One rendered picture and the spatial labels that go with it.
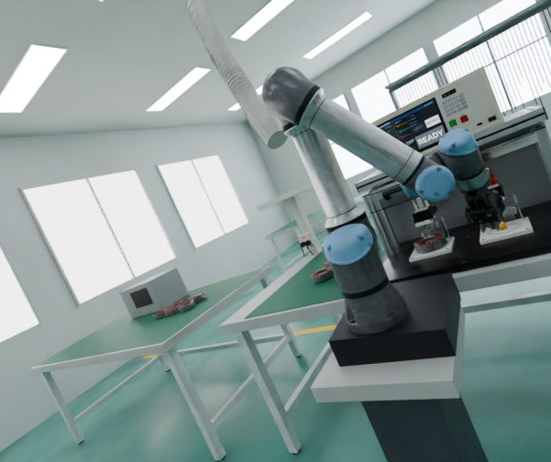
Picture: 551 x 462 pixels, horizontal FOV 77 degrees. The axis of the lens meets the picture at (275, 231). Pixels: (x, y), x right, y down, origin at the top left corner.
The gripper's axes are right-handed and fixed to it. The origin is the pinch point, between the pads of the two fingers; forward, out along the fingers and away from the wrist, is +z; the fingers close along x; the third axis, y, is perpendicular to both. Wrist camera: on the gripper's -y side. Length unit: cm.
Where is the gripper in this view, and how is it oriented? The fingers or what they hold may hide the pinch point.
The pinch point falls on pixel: (493, 224)
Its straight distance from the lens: 120.1
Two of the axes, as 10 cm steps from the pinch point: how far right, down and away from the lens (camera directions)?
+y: -3.3, 7.8, -5.3
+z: 5.9, 6.1, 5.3
